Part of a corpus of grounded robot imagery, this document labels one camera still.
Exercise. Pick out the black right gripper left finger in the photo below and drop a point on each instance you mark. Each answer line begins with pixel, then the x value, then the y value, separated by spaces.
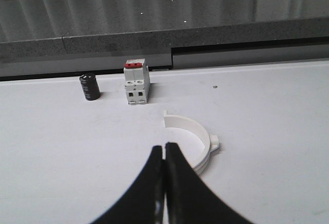
pixel 143 201

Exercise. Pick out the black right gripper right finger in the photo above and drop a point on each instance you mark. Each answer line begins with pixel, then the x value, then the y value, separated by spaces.
pixel 189 200

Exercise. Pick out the white half pipe clamp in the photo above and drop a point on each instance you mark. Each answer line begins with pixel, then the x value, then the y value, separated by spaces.
pixel 210 141

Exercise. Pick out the black cylindrical capacitor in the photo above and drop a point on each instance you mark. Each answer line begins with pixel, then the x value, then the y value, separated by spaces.
pixel 90 86

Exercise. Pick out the grey stone counter ledge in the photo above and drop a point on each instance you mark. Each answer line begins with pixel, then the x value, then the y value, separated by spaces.
pixel 56 38

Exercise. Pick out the white circuit breaker red switch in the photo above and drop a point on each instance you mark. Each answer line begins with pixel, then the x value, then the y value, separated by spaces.
pixel 137 81

